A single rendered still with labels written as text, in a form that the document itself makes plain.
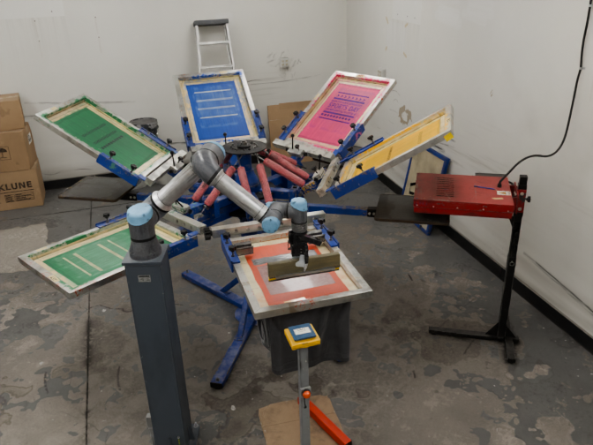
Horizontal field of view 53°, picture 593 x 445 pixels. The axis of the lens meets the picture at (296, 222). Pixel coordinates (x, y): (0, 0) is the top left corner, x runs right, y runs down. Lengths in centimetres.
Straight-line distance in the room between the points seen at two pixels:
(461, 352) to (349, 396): 88
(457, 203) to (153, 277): 180
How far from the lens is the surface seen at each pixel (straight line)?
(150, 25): 702
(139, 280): 289
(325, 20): 743
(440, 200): 361
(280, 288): 298
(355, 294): 286
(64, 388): 417
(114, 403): 395
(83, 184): 464
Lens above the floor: 251
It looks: 25 degrees down
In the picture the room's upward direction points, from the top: 2 degrees counter-clockwise
